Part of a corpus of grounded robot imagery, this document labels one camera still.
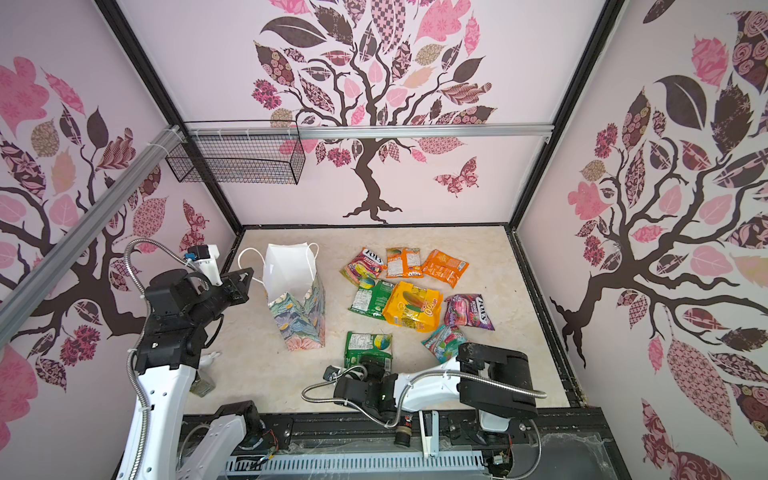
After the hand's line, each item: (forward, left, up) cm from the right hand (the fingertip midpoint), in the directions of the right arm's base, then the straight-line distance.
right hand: (357, 367), depth 82 cm
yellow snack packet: (+16, -17, +4) cm, 24 cm away
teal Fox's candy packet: (+7, -25, +1) cm, 26 cm away
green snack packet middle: (+21, -4, +1) cm, 21 cm away
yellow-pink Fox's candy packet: (+35, -1, +2) cm, 36 cm away
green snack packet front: (+6, 0, +1) cm, 6 cm away
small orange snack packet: (+37, -14, 0) cm, 40 cm away
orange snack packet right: (+34, -29, +1) cm, 45 cm away
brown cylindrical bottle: (-16, -13, +1) cm, 20 cm away
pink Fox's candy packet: (+17, -34, +1) cm, 38 cm away
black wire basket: (+59, +39, +33) cm, 78 cm away
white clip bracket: (-18, -19, +1) cm, 26 cm away
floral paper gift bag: (+11, +13, +23) cm, 29 cm away
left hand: (+13, +23, +27) cm, 38 cm away
